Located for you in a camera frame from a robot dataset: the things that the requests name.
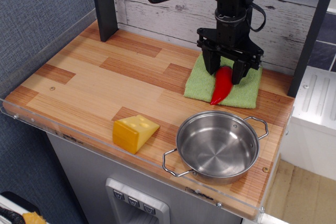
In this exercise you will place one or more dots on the dark left upright post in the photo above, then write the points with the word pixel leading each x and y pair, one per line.
pixel 107 18

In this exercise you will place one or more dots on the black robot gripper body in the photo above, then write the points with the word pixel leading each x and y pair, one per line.
pixel 232 35

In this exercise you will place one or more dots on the grey toy fridge cabinet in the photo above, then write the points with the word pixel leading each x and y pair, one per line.
pixel 87 172

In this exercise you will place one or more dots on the yellow object at corner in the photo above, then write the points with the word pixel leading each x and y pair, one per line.
pixel 33 218

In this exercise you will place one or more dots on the white toy sink unit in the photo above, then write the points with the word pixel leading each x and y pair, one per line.
pixel 309 141

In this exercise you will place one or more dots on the red chili pepper toy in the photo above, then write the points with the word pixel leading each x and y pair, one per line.
pixel 223 84

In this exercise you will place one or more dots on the dark upright post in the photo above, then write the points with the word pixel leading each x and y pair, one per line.
pixel 313 32
pixel 107 18

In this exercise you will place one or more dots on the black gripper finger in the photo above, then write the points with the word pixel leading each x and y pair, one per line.
pixel 211 60
pixel 241 69

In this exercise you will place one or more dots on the stainless steel pot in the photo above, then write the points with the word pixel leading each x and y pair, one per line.
pixel 217 147

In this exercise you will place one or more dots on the green towel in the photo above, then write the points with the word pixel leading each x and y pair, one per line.
pixel 200 86

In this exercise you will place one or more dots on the silver dispenser panel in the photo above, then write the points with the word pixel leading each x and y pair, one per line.
pixel 133 206

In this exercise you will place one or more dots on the yellow cheese wedge toy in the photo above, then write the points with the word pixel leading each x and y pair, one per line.
pixel 132 133

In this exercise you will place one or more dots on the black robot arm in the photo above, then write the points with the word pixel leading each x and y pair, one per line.
pixel 231 7

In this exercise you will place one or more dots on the dark right upright post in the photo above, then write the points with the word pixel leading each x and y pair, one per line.
pixel 313 32

